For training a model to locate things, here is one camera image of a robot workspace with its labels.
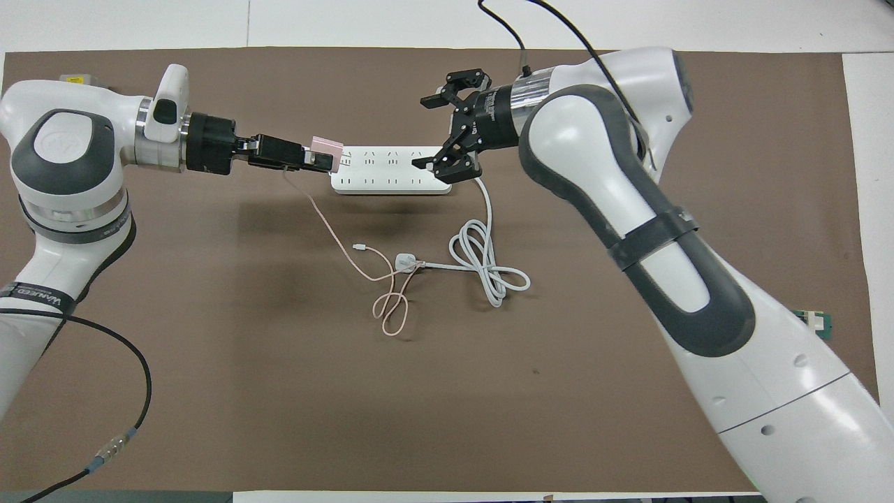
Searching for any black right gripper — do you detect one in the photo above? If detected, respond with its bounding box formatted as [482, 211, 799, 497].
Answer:
[411, 68, 522, 184]

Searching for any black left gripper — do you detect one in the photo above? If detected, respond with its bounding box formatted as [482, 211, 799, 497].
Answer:
[185, 112, 335, 175]

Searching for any pink charger block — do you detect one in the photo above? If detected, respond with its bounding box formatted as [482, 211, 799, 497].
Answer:
[309, 136, 344, 175]

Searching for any pink charging cable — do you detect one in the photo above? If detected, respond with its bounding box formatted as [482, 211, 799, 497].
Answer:
[283, 168, 420, 340]

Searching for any white power strip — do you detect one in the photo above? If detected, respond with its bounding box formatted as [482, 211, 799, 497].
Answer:
[330, 145, 453, 196]

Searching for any brown table mat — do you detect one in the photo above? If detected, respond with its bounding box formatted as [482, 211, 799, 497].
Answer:
[0, 48, 888, 493]

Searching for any white power strip cord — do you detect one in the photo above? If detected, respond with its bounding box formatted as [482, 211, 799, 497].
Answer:
[448, 178, 532, 308]

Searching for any grey push-button switch box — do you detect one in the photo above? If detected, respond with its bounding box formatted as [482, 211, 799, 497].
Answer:
[59, 72, 112, 92]

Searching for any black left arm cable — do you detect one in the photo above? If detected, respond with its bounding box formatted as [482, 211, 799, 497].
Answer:
[0, 307, 153, 503]

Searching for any green knife switch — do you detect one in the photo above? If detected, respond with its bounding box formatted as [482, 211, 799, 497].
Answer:
[793, 307, 835, 343]

